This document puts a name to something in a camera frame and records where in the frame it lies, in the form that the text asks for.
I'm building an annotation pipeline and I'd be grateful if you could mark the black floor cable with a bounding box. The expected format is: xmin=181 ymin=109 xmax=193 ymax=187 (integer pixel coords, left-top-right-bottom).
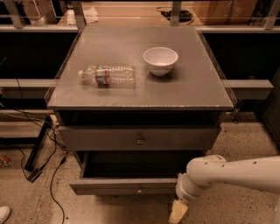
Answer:
xmin=0 ymin=78 xmax=70 ymax=224

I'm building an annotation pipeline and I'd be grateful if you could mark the grey drawer cabinet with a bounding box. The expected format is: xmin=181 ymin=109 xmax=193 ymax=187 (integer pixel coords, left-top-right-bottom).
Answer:
xmin=45 ymin=25 xmax=237 ymax=200

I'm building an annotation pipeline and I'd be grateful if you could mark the white bowl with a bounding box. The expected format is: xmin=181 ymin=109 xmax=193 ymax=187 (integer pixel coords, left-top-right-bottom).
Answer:
xmin=143 ymin=47 xmax=179 ymax=76

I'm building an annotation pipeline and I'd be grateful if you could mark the black metal table leg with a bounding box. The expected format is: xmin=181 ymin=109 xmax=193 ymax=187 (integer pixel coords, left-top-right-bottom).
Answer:
xmin=24 ymin=116 xmax=52 ymax=172

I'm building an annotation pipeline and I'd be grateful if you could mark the grey top drawer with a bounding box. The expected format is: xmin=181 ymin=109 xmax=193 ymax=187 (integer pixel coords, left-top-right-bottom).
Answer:
xmin=59 ymin=126 xmax=221 ymax=151

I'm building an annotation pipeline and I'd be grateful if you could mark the grey drawer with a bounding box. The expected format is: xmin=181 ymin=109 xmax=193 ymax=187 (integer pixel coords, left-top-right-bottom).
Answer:
xmin=59 ymin=126 xmax=221 ymax=151
xmin=70 ymin=150 xmax=202 ymax=196

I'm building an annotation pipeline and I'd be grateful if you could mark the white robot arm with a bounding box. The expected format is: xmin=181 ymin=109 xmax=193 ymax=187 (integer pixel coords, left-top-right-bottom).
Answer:
xmin=169 ymin=155 xmax=280 ymax=224

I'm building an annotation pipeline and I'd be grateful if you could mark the metal railing frame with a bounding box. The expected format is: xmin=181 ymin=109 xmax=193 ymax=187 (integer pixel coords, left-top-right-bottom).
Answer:
xmin=1 ymin=0 xmax=279 ymax=101

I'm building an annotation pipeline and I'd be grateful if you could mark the white shoe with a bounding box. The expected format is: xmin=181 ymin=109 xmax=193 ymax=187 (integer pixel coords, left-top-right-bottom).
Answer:
xmin=0 ymin=206 xmax=11 ymax=224

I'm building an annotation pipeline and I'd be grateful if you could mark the clear plastic water bottle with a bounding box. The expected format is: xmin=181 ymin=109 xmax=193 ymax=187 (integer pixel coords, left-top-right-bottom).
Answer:
xmin=78 ymin=65 xmax=136 ymax=88

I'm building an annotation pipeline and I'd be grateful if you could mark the black cable bundle on shelf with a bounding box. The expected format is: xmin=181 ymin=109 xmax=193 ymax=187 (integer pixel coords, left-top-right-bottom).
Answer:
xmin=156 ymin=6 xmax=196 ymax=25

